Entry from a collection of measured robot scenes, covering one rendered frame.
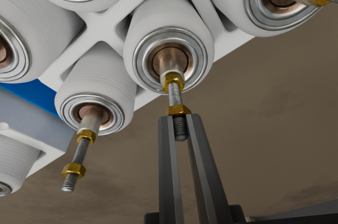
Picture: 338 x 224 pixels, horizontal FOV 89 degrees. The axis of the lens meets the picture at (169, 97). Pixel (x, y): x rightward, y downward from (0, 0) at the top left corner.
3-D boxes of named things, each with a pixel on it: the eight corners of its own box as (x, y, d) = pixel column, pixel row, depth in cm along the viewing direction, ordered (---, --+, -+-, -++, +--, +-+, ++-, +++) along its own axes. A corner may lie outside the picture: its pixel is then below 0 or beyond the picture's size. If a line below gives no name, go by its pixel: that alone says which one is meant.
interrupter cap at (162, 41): (141, 94, 20) (141, 98, 20) (123, 30, 15) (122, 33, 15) (205, 86, 20) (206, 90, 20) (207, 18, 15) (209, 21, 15)
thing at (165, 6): (142, 42, 34) (135, 103, 21) (130, -15, 28) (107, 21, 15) (189, 35, 34) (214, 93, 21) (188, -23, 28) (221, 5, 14)
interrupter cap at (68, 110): (131, 99, 21) (131, 103, 20) (118, 136, 25) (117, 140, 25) (62, 82, 19) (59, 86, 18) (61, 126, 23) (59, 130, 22)
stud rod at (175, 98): (167, 77, 17) (174, 143, 11) (165, 68, 16) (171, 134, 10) (177, 75, 17) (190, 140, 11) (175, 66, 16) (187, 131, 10)
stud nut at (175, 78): (164, 91, 16) (164, 97, 15) (159, 76, 15) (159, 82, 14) (185, 86, 16) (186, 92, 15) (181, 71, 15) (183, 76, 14)
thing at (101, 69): (146, 36, 34) (142, 96, 20) (134, 75, 40) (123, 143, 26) (95, 18, 31) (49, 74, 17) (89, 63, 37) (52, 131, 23)
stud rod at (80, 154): (95, 122, 20) (73, 189, 15) (94, 127, 21) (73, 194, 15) (86, 120, 20) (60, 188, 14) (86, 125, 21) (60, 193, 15)
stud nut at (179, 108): (166, 123, 13) (167, 132, 12) (161, 107, 12) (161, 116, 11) (192, 118, 13) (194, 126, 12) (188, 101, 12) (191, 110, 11)
